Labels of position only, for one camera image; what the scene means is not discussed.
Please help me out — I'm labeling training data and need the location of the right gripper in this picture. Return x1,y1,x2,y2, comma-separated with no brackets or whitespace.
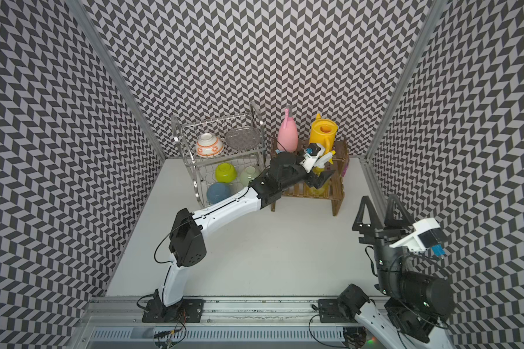
351,193,416,298

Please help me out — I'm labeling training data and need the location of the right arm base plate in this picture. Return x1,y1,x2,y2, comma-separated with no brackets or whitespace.
317,298,357,324

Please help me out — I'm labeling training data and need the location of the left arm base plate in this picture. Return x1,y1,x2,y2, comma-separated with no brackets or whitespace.
142,299,205,324

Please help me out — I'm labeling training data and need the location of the yellow watering can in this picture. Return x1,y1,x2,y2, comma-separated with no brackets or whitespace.
309,113,339,170

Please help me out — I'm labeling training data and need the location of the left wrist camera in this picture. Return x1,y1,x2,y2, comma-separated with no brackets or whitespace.
301,143,336,173

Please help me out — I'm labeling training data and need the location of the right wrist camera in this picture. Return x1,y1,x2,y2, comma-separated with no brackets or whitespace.
390,218,448,258

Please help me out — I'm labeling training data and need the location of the white orange patterned bowl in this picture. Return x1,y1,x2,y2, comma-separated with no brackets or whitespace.
196,132,224,158

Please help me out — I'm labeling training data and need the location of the pink spray bottle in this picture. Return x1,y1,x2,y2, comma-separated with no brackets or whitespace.
277,106,298,152

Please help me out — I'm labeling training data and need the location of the yellow spray bottle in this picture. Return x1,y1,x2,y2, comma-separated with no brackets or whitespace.
307,151,336,197

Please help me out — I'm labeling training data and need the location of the metal dish rack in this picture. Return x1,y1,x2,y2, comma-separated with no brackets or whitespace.
171,101,267,207

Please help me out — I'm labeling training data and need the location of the pale green bowl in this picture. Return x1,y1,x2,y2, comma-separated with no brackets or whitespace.
240,166,261,187

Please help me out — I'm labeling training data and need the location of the wooden slatted shelf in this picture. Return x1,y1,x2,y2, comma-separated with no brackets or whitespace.
283,139,350,217

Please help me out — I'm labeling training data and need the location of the lime green bowl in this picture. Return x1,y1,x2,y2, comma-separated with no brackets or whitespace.
215,163,237,183

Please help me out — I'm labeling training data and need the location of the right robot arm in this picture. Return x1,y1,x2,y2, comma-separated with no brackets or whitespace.
337,195,455,348

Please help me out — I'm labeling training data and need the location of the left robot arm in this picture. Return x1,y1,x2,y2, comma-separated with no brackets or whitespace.
142,143,335,323

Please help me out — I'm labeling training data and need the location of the blue bowl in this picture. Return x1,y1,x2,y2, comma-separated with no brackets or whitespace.
207,182,232,205

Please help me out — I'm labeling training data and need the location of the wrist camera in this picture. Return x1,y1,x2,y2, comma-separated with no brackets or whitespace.
301,143,336,173
390,218,448,258

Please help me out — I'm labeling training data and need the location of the aluminium front rail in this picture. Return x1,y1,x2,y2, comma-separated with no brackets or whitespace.
76,295,448,328

